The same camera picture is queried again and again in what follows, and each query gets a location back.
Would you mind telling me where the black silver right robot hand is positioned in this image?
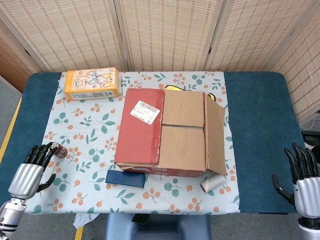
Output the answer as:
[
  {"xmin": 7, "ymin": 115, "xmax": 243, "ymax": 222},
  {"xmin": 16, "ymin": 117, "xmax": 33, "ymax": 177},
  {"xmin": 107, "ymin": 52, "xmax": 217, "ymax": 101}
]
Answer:
[{"xmin": 271, "ymin": 142, "xmax": 320, "ymax": 221}]

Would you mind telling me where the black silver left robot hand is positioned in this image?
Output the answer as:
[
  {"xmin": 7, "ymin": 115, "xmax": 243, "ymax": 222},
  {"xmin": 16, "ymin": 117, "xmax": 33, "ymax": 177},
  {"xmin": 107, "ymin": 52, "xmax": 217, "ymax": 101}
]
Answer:
[{"xmin": 8, "ymin": 141, "xmax": 58, "ymax": 201}]

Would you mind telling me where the red cardboard shipping box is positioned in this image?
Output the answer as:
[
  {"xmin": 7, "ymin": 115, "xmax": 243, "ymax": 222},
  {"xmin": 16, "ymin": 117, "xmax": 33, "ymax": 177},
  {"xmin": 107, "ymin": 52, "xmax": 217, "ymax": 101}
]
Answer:
[{"xmin": 114, "ymin": 87, "xmax": 229, "ymax": 178}]

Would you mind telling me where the dark blue rectangular box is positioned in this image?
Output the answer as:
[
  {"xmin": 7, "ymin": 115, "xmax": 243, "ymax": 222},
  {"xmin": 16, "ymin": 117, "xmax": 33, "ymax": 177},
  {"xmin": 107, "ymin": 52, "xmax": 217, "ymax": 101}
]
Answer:
[{"xmin": 105, "ymin": 169, "xmax": 147, "ymax": 189}]

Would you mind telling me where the patterned object at left edge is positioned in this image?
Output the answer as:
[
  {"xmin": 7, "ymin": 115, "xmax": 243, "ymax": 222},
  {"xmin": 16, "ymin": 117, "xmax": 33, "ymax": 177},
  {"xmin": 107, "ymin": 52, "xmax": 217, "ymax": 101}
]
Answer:
[{"xmin": 52, "ymin": 142, "xmax": 69, "ymax": 159}]

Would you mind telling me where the crumpled white paper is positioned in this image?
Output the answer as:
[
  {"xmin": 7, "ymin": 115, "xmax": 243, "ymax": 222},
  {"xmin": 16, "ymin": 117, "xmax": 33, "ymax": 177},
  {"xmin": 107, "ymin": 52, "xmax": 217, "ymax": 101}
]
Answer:
[{"xmin": 72, "ymin": 213, "xmax": 100, "ymax": 230}]

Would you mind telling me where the floral fruit print tablecloth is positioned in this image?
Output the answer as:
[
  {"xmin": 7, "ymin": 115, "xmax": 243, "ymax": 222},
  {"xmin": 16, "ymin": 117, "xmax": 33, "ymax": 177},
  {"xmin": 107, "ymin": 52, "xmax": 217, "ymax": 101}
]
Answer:
[{"xmin": 24, "ymin": 71, "xmax": 241, "ymax": 215}]

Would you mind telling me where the white paper roll cardboard core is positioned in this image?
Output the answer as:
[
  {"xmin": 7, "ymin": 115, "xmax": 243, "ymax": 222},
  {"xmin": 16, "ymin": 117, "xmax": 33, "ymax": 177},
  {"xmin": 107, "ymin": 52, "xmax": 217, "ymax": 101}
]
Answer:
[{"xmin": 199, "ymin": 174, "xmax": 227, "ymax": 193}]

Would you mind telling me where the yellow cartoon tissue pack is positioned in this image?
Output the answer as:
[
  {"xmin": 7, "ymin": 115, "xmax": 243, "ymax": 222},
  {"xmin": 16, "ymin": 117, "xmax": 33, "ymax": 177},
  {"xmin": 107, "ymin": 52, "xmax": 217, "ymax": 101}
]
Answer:
[{"xmin": 64, "ymin": 67, "xmax": 123, "ymax": 101}]

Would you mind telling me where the yellow black flat object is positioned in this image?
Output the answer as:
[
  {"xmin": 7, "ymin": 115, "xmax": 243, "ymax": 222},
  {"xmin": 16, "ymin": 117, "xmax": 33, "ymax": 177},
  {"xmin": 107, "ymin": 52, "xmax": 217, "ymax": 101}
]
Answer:
[{"xmin": 165, "ymin": 84, "xmax": 217, "ymax": 102}]

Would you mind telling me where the woven bamboo folding screen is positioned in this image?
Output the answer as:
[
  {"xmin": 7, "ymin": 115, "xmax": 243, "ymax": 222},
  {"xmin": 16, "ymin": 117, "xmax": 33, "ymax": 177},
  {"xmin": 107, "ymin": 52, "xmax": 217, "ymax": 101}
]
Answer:
[{"xmin": 0, "ymin": 0, "xmax": 320, "ymax": 123}]

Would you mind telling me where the black equipment with cables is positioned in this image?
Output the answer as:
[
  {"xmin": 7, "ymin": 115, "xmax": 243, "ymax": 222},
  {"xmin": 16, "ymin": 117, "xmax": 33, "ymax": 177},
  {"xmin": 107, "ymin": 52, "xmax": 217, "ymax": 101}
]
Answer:
[{"xmin": 301, "ymin": 119, "xmax": 320, "ymax": 150}]

